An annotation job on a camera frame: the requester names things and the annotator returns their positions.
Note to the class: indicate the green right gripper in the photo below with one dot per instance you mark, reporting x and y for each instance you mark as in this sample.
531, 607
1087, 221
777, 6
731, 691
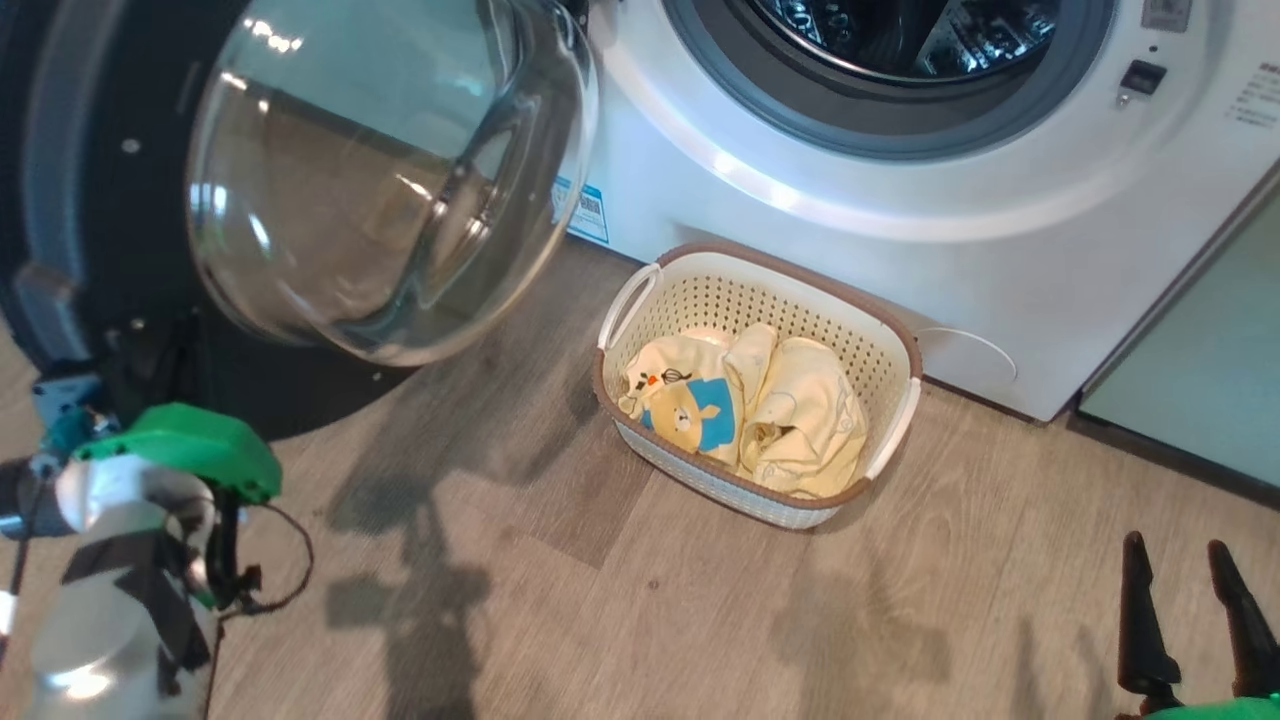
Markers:
1230, 710

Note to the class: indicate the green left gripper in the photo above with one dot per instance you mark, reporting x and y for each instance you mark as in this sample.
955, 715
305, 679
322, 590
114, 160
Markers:
190, 440

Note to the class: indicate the washing machine glass door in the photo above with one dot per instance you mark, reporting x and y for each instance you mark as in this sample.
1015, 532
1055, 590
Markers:
90, 200

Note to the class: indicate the cream line-drawing garment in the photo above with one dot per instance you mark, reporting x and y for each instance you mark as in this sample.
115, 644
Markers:
810, 420

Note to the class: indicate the cream garment with bear print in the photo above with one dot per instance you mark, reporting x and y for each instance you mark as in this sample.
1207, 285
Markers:
690, 410

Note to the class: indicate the white front-load washing machine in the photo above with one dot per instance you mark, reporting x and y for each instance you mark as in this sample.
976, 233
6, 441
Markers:
1000, 280

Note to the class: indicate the black door lock socket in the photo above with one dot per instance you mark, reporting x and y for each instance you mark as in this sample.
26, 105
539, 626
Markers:
1143, 78

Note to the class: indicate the mint green cabinet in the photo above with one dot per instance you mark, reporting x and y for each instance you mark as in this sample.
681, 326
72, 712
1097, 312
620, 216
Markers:
1210, 380

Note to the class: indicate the white round filter cover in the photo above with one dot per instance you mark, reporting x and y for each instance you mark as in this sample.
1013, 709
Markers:
970, 360

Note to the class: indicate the blue energy label sticker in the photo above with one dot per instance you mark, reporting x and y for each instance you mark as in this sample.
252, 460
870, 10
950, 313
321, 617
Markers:
590, 212

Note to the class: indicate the cream perforated laundry basket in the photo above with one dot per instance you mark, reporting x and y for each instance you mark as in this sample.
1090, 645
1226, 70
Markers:
740, 290

